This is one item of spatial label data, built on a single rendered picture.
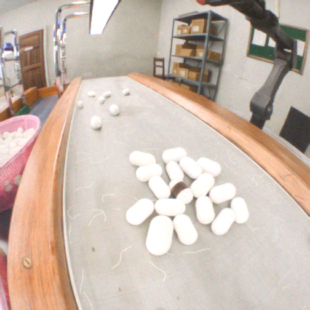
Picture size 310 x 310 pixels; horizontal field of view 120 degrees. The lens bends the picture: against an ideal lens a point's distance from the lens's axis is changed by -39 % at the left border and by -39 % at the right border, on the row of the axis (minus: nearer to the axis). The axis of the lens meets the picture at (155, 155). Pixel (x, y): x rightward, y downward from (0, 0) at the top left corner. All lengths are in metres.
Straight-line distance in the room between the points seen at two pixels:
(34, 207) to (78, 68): 4.46
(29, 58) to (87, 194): 4.70
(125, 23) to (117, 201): 4.74
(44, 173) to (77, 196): 0.05
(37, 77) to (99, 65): 1.84
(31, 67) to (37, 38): 0.82
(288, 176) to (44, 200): 0.34
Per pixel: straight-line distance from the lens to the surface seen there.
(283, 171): 0.29
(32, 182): 0.19
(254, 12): 0.45
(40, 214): 0.15
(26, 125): 0.43
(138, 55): 4.79
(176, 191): 0.16
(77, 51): 4.56
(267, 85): 0.61
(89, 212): 0.16
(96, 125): 0.29
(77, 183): 0.19
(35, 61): 4.73
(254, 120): 0.60
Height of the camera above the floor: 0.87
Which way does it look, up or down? 37 degrees down
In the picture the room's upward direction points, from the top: 5 degrees clockwise
